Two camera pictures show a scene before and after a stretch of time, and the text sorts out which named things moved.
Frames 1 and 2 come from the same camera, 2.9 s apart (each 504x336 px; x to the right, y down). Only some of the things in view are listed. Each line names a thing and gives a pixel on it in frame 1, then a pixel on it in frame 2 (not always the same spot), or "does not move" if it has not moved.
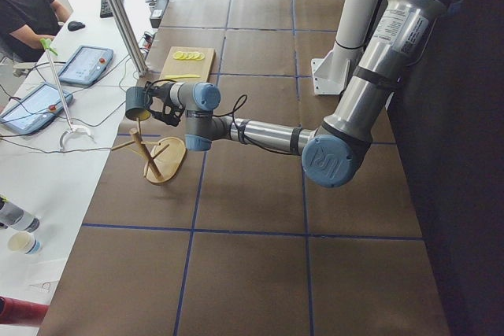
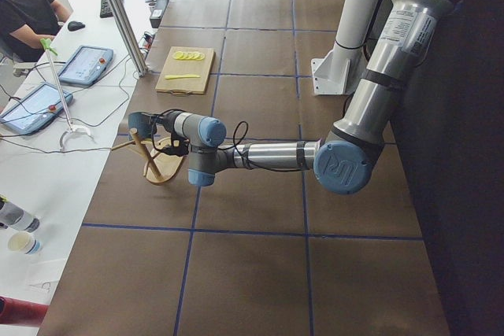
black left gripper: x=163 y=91 → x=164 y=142
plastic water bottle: x=13 y=216 does not move
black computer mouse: x=74 y=25 does not move
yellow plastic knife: x=179 y=76 does not move
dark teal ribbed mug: x=138 y=107 → x=142 y=123
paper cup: x=24 y=241 does not move
